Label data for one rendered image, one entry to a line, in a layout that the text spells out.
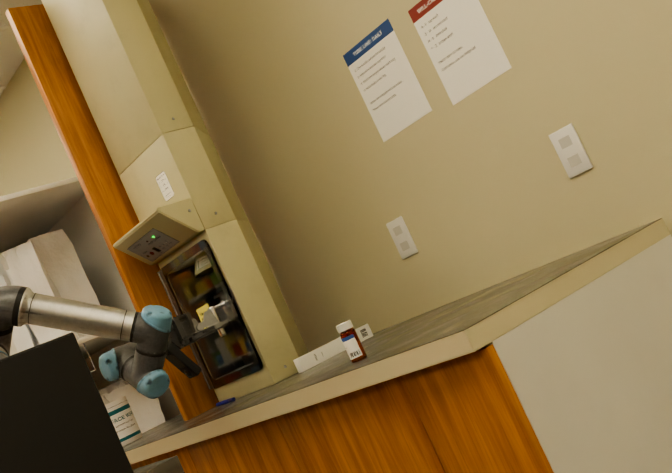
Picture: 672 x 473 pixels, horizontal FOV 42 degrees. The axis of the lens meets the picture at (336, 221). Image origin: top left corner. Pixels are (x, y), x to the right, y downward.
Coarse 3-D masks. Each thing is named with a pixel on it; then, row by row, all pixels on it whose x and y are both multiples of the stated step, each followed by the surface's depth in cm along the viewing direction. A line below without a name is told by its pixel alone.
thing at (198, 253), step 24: (168, 264) 264; (192, 264) 254; (216, 264) 246; (192, 288) 258; (216, 288) 249; (192, 312) 262; (216, 336) 256; (240, 336) 246; (216, 360) 259; (240, 360) 250; (216, 384) 263
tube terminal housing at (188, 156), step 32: (192, 128) 256; (160, 160) 254; (192, 160) 252; (128, 192) 272; (160, 192) 259; (192, 192) 249; (224, 192) 256; (224, 224) 251; (224, 256) 248; (256, 256) 258; (256, 288) 250; (256, 320) 246; (288, 320) 261; (288, 352) 249; (256, 384) 250
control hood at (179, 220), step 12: (168, 204) 243; (180, 204) 245; (192, 204) 247; (156, 216) 243; (168, 216) 242; (180, 216) 244; (192, 216) 246; (132, 228) 253; (144, 228) 250; (156, 228) 249; (168, 228) 247; (180, 228) 246; (192, 228) 245; (120, 240) 260; (132, 240) 258; (180, 240) 252; (132, 252) 264; (168, 252) 259
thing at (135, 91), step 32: (64, 0) 268; (96, 0) 255; (128, 0) 259; (64, 32) 274; (96, 32) 260; (128, 32) 255; (160, 32) 275; (96, 64) 265; (128, 64) 252; (160, 64) 257; (96, 96) 270; (128, 96) 257; (160, 96) 254; (128, 128) 262; (160, 128) 250; (128, 160) 267
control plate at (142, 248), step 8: (152, 232) 251; (160, 232) 250; (144, 240) 256; (152, 240) 255; (160, 240) 254; (168, 240) 253; (176, 240) 252; (128, 248) 262; (136, 248) 261; (144, 248) 260; (160, 248) 258; (168, 248) 257; (144, 256) 264; (152, 256) 263
